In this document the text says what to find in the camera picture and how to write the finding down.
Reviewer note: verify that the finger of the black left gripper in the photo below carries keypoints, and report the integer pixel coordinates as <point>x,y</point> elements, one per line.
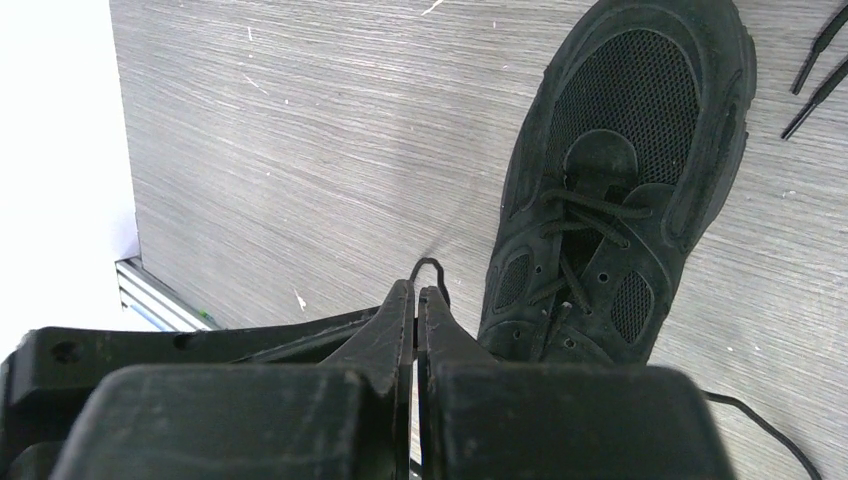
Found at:
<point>47,380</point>

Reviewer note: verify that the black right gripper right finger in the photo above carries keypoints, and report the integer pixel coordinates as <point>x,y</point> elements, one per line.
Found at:
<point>485,419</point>

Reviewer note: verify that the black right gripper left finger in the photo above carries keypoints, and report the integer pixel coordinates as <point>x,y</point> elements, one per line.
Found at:
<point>346,417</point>

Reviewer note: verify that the aluminium rail frame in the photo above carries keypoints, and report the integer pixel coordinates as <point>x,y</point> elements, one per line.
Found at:
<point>147,296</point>

